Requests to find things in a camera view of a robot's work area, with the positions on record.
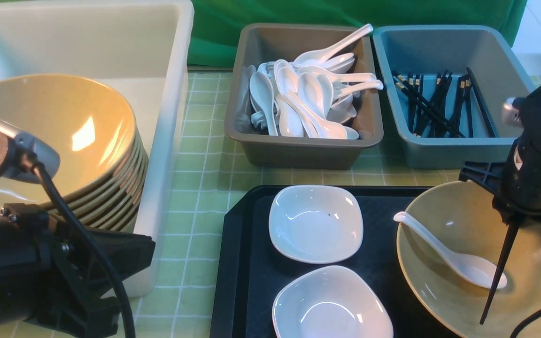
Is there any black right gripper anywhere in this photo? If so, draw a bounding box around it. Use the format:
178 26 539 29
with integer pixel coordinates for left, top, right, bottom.
459 85 541 221

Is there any tan noodle bowl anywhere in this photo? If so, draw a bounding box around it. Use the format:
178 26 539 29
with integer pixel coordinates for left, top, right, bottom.
396 181 541 338

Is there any green checkered table mat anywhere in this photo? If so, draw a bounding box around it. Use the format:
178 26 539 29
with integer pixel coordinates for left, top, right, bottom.
0 71 541 338

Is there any white spoon left of pile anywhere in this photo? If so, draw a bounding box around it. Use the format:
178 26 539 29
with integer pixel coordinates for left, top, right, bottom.
249 71 278 136

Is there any brown plastic spoon bin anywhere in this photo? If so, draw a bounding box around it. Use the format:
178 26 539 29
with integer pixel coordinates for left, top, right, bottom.
224 23 384 170

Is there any white spoon right of pile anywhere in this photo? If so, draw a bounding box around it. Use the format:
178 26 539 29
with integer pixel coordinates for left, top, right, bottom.
333 80 384 100

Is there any blue plastic chopstick bin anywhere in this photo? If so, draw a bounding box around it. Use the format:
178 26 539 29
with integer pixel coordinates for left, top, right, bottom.
373 25 535 169

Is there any black chopstick diagonal in bin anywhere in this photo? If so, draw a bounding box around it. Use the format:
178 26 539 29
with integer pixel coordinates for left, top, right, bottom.
392 71 466 138

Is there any large white plastic tub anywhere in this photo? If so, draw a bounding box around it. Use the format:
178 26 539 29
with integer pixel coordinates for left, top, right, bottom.
0 0 194 298

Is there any white spoon of pile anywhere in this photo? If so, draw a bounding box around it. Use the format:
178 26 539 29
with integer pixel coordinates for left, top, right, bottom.
294 23 373 66
333 80 384 100
249 71 278 136

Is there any stack of tan bowls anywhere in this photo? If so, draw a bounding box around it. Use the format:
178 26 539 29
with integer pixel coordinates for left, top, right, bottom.
0 74 148 233

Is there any white square dish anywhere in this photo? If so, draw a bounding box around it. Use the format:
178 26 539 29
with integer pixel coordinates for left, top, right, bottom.
272 265 394 338
268 185 363 264

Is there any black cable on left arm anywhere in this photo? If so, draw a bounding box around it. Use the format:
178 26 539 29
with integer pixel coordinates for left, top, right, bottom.
31 162 137 338

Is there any black chopstick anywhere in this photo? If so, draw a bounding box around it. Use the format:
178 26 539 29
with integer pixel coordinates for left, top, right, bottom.
466 67 497 138
479 220 522 325

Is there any white spoon top of pile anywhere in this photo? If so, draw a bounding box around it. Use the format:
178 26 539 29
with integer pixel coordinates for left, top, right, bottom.
294 23 373 66

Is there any white square dish front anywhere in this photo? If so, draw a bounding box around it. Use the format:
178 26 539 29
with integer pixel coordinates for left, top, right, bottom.
272 265 394 338

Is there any black serving tray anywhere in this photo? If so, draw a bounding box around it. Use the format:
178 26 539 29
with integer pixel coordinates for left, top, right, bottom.
210 185 456 338

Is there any green backdrop cloth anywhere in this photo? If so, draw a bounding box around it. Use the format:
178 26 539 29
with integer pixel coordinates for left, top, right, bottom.
187 0 527 68

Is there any white soup spoon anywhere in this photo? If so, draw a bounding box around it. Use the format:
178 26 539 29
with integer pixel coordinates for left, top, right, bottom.
393 211 496 289

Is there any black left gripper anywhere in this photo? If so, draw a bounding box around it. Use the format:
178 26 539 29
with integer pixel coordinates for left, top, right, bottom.
0 204 156 338

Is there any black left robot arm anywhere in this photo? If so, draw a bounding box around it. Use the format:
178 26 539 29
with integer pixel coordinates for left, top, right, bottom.
0 120 156 338

